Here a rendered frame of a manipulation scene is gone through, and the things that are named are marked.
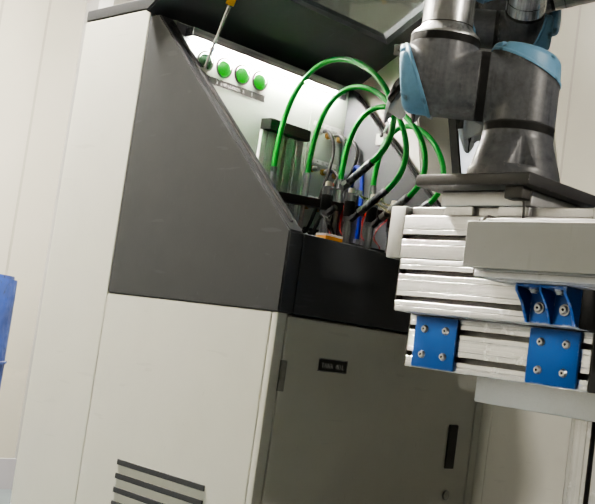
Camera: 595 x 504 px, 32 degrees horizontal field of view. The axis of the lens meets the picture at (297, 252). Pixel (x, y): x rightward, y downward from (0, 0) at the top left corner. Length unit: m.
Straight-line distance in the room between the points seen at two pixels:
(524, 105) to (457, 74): 0.12
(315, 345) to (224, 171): 0.42
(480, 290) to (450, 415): 0.81
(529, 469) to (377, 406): 0.62
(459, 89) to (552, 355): 0.45
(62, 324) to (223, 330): 0.60
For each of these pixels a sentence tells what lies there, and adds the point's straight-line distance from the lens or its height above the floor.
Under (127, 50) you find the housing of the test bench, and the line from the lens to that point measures 2.61.
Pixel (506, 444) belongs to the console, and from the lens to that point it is 2.65.
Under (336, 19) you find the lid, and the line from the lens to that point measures 2.74.
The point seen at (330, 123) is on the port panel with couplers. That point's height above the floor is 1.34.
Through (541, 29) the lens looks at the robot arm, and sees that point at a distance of 2.10.
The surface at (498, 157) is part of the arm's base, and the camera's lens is 1.71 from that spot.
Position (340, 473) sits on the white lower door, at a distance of 2.20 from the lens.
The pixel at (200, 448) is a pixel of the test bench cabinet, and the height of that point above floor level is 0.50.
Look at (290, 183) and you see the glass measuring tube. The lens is 2.76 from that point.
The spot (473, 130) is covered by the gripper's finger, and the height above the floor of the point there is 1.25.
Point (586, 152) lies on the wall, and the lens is 4.18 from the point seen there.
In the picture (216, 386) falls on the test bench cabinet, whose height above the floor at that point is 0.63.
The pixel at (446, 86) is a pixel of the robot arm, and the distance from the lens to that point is 1.74.
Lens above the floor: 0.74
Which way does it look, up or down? 5 degrees up
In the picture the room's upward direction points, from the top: 8 degrees clockwise
